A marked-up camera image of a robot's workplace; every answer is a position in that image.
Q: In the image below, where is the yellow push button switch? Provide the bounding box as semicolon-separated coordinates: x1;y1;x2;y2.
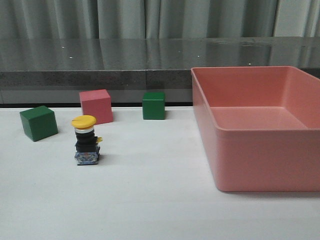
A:
71;115;103;166

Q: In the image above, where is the grey curtain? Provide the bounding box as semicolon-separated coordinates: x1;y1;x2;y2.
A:
0;0;320;39

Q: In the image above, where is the pink plastic bin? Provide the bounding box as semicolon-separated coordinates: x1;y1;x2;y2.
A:
191;66;320;192

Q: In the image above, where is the grey granite ledge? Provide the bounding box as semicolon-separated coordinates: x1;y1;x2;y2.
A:
0;37;320;107

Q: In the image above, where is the small green wooden cube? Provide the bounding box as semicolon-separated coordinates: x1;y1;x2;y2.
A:
19;105;58;142

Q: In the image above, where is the pink wooden cube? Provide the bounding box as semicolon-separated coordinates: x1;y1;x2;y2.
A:
79;89;113;125

